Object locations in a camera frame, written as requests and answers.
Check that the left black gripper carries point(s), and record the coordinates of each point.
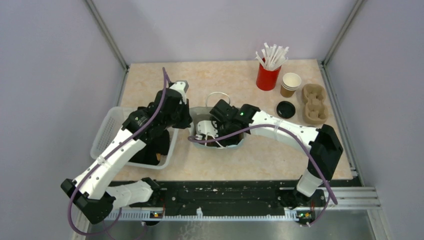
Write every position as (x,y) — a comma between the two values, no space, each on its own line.
(187,119)

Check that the light blue paper bag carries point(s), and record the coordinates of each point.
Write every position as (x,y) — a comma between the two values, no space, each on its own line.
(203,127)

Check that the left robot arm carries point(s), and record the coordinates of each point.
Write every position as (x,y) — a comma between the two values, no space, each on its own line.
(91,191)

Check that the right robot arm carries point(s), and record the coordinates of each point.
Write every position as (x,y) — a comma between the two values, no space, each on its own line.
(224,125)

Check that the black cloth in basket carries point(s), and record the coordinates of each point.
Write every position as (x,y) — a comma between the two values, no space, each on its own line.
(151,154)

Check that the clear plastic basket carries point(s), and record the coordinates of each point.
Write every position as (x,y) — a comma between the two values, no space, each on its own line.
(109,128)

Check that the red ribbed straw cup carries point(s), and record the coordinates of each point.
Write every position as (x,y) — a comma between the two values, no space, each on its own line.
(266,80)

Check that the stack of black lids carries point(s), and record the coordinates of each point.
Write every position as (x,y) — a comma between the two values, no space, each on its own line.
(285,109)

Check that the white wrapped straws bundle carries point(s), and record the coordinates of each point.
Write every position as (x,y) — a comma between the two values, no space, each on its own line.
(273,57)

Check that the stacked brown paper cups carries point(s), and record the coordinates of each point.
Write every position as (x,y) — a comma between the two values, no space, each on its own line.
(290,83)

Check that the cardboard cup carrier tray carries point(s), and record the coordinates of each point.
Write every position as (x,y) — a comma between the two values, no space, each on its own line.
(315,112)

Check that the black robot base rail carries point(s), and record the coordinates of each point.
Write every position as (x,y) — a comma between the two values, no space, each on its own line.
(230,198)

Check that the white toothed cable rail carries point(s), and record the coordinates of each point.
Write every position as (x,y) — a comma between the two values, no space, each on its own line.
(148,216)

